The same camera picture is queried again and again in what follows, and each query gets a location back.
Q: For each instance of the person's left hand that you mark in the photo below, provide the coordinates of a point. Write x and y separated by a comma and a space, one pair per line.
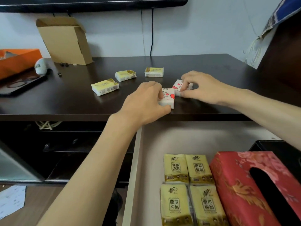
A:
141, 105

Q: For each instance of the person's right hand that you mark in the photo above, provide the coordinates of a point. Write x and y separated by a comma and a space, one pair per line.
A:
209, 90

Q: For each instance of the person's right thumb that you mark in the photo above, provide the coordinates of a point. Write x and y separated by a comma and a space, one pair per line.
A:
189, 94

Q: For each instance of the person's left thumb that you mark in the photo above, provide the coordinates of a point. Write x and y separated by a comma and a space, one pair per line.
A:
162, 111

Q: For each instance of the white red-heart tissue packet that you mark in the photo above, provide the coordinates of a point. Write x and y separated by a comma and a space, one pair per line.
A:
168, 100
177, 86

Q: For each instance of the person's right forearm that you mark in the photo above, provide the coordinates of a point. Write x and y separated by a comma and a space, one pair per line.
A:
265, 115

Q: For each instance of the person's left forearm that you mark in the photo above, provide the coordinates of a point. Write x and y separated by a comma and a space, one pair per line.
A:
94, 174

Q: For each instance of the yellow tissue packet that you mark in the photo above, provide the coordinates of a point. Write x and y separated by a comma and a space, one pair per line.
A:
176, 205
125, 75
154, 72
199, 168
208, 205
105, 87
176, 168

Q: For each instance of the beige open drawer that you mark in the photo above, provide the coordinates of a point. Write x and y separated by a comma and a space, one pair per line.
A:
152, 162

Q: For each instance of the dark brown cabinet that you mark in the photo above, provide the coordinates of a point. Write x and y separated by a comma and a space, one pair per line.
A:
284, 56

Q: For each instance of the red floral tissue box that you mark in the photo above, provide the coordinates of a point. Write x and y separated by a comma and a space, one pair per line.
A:
237, 190

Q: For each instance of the small black screws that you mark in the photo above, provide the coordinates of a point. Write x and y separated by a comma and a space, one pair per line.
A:
64, 64

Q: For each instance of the black box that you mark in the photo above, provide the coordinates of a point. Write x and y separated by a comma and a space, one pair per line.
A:
282, 152

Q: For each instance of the open cardboard box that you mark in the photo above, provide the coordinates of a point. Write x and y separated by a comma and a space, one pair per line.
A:
65, 42

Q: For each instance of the blue plaid fringed cloth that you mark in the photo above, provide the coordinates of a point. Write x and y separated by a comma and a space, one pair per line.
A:
279, 14

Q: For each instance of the black television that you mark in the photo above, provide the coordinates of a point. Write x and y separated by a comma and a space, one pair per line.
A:
94, 3

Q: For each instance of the black tray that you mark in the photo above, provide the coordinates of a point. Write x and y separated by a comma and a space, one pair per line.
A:
21, 83

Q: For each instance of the orange box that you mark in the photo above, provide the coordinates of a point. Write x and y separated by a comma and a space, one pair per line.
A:
18, 62

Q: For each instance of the glass cabinet door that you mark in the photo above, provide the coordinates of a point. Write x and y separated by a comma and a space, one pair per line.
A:
14, 164

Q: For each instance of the white paper sheet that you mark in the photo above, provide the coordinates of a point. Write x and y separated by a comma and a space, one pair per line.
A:
10, 201

